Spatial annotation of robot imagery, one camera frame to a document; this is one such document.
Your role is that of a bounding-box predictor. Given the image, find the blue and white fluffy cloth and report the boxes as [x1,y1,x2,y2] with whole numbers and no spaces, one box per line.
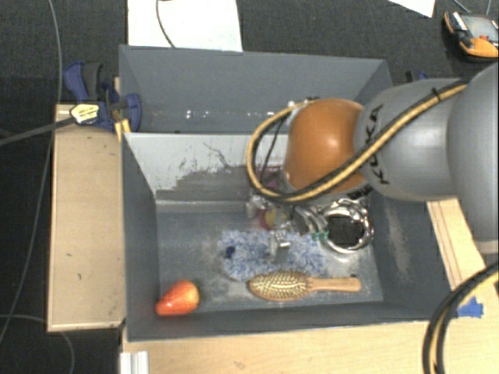
[216,228,329,282]

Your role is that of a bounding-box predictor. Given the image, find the yellow and pink ball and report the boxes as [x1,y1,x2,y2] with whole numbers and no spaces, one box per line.
[255,206,280,230]

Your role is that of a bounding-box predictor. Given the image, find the wooden hairbrush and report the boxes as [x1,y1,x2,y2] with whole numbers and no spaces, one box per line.
[246,270,363,302]

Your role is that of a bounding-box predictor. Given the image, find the grey metal bin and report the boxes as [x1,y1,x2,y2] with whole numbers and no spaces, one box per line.
[118,44,455,343]

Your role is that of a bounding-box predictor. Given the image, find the orange-red toy fruit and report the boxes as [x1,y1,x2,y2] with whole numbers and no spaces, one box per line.
[154,280,201,318]

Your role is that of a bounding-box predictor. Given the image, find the pale wood board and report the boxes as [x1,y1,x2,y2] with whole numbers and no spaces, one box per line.
[47,104,127,333]

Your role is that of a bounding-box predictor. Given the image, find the black cylinder on white bracket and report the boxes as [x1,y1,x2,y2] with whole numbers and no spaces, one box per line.
[311,198,376,255]

